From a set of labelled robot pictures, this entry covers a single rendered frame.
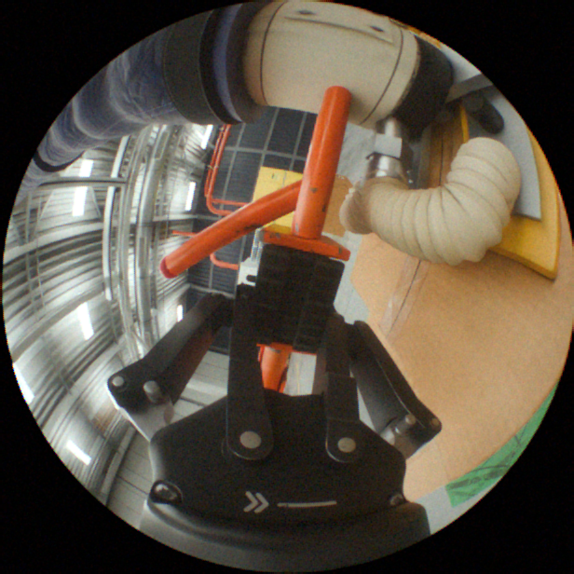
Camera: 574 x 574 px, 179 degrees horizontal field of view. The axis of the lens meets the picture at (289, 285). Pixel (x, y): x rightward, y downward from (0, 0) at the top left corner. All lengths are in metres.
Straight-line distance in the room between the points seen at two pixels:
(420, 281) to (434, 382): 0.10
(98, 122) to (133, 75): 0.10
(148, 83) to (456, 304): 0.31
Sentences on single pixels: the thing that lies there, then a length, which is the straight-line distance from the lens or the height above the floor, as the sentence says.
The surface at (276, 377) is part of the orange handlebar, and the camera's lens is 0.19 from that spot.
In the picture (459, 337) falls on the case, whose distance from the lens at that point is 0.18.
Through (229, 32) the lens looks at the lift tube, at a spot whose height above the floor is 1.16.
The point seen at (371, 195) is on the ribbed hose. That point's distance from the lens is 0.15.
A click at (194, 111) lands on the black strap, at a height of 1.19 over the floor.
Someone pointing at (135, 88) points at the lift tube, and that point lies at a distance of 0.22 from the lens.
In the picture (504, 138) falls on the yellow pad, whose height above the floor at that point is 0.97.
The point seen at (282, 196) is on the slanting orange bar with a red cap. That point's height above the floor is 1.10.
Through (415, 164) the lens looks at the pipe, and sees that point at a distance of 0.20.
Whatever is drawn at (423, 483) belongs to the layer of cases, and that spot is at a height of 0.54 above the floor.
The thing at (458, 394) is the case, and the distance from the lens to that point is 0.17.
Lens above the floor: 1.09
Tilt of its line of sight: 4 degrees down
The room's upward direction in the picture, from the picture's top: 78 degrees counter-clockwise
